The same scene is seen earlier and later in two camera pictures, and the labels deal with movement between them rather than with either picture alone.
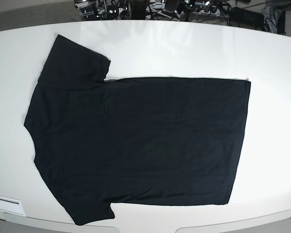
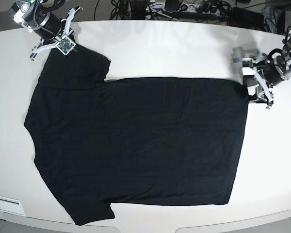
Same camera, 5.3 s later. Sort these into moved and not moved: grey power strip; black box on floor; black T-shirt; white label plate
Moved: grey power strip
Not moved: black box on floor; white label plate; black T-shirt
